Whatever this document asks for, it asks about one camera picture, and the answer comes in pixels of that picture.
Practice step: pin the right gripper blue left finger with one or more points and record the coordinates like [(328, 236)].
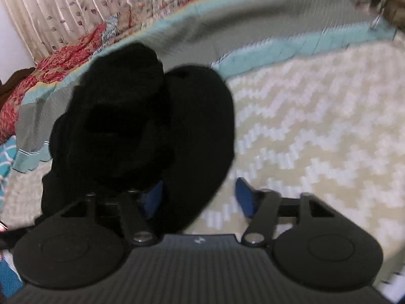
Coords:
[(152, 199)]

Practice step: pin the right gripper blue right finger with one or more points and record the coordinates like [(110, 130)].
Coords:
[(248, 198)]

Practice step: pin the black pants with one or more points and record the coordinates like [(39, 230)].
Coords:
[(131, 126)]

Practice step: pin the patterned bedsheet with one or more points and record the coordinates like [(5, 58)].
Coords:
[(319, 107)]

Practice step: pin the teal patterned pillow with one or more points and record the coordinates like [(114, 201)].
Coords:
[(8, 152)]

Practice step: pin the red floral quilt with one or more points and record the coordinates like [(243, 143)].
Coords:
[(55, 67)]

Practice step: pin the pile of beige clothes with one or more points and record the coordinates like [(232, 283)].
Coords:
[(390, 10)]

